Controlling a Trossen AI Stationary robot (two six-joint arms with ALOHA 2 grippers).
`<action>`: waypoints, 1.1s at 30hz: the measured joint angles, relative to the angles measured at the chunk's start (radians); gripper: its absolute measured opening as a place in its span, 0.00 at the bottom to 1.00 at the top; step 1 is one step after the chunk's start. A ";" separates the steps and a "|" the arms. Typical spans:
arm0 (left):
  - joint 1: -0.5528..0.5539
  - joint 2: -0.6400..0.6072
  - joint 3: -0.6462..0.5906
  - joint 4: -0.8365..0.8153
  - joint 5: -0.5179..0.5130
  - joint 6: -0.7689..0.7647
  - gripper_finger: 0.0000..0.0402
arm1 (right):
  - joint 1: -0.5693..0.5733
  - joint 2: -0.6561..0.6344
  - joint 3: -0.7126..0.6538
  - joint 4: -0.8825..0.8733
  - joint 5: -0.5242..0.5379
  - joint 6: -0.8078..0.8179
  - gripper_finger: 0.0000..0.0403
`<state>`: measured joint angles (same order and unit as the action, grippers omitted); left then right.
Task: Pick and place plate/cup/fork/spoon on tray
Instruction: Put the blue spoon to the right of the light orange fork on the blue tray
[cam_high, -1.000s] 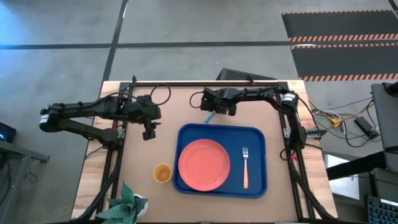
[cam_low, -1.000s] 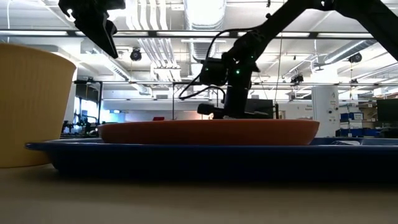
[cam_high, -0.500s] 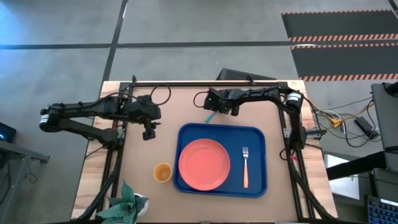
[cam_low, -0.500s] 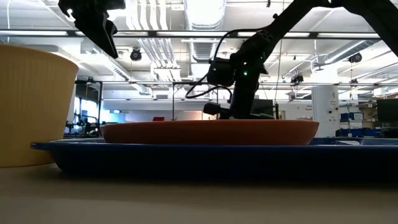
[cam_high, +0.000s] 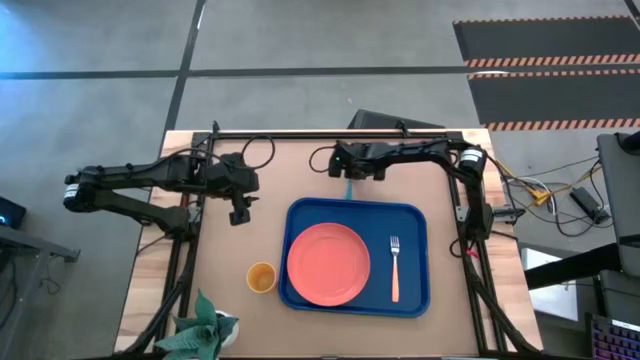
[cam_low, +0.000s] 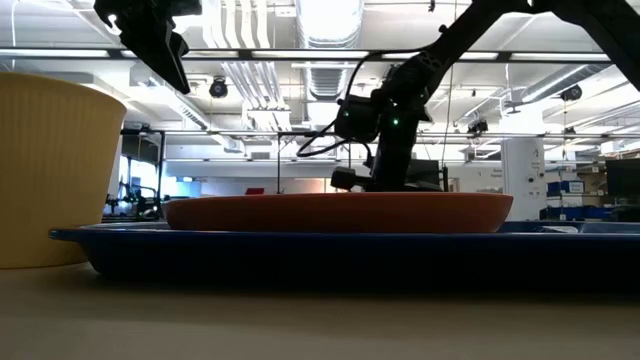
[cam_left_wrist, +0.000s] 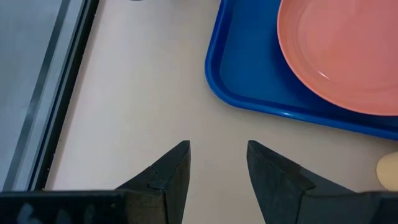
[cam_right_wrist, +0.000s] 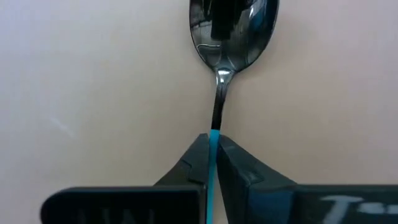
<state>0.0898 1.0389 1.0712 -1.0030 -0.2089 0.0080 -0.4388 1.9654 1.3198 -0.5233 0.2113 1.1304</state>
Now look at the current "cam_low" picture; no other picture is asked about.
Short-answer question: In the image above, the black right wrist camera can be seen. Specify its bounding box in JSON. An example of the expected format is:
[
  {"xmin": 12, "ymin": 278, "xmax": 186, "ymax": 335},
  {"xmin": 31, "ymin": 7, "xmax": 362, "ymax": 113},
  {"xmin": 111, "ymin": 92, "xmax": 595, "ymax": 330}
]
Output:
[{"xmin": 333, "ymin": 94, "xmax": 382, "ymax": 144}]

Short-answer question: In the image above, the blue storage bin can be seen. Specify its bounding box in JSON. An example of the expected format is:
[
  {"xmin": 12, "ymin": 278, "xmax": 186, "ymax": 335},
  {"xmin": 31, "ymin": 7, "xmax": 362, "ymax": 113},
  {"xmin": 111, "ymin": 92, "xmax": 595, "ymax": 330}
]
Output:
[{"xmin": 547, "ymin": 179, "xmax": 586, "ymax": 196}]

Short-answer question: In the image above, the dark computer monitor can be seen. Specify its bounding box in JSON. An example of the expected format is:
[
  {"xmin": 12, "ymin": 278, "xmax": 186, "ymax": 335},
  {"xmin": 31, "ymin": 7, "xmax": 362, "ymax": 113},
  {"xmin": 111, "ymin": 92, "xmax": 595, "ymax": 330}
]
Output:
[{"xmin": 605, "ymin": 158, "xmax": 640, "ymax": 197}]

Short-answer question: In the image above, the black aluminium table frame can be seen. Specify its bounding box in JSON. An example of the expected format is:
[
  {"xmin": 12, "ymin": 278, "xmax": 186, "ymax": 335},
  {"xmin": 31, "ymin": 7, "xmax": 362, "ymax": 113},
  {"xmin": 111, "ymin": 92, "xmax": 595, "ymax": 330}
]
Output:
[{"xmin": 0, "ymin": 46, "xmax": 640, "ymax": 65}]

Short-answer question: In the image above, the coral plastic plate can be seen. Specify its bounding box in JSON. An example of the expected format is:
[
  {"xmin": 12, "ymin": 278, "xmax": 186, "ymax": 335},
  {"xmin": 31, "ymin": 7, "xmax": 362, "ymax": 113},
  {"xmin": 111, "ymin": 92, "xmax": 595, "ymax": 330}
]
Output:
[{"xmin": 162, "ymin": 192, "xmax": 515, "ymax": 235}]

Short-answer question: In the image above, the blue plastic tray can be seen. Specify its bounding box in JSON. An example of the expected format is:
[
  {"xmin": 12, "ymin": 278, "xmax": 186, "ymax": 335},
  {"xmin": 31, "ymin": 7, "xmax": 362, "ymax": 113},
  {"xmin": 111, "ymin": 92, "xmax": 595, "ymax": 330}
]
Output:
[{"xmin": 48, "ymin": 221, "xmax": 640, "ymax": 291}]

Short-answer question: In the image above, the silver ventilation duct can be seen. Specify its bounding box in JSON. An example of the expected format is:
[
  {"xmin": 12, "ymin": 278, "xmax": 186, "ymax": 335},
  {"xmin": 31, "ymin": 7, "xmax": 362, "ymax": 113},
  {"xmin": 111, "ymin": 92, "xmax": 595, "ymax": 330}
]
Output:
[{"xmin": 294, "ymin": 0, "xmax": 366, "ymax": 101}]

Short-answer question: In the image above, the black computer monitor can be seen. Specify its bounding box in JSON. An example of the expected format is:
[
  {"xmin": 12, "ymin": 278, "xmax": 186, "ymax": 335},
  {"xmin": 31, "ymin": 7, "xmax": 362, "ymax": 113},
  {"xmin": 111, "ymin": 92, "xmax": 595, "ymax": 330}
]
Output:
[{"xmin": 405, "ymin": 158, "xmax": 447, "ymax": 194}]

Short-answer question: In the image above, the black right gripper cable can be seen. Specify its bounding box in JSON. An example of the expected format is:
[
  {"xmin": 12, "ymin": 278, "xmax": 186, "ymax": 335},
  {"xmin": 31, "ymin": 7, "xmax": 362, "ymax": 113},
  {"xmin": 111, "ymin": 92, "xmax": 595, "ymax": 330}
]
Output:
[{"xmin": 296, "ymin": 47, "xmax": 436, "ymax": 159}]

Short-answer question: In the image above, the yellow ribbed plastic cup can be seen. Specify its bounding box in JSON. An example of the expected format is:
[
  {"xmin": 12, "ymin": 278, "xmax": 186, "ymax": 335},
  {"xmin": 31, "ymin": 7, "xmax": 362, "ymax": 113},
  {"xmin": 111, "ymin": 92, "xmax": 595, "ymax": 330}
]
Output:
[{"xmin": 0, "ymin": 71, "xmax": 129, "ymax": 270}]

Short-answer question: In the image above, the black metal rig frame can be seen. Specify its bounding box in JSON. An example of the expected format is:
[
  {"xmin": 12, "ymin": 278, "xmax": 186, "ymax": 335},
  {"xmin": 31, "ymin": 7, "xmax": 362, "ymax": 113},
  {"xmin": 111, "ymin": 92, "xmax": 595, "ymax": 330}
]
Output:
[
  {"xmin": 119, "ymin": 128, "xmax": 166, "ymax": 221},
  {"xmin": 276, "ymin": 130, "xmax": 352, "ymax": 195}
]

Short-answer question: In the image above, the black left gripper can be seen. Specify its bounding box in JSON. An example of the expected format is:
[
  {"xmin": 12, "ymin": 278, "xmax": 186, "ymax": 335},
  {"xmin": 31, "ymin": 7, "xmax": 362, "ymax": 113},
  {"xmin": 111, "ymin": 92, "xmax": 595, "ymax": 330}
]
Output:
[{"xmin": 93, "ymin": 0, "xmax": 204, "ymax": 95}]

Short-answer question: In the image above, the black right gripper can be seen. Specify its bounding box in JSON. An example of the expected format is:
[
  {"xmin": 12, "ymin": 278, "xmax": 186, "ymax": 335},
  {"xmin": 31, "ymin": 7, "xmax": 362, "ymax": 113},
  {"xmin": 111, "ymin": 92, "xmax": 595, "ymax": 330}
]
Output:
[{"xmin": 329, "ymin": 53, "xmax": 442, "ymax": 194}]

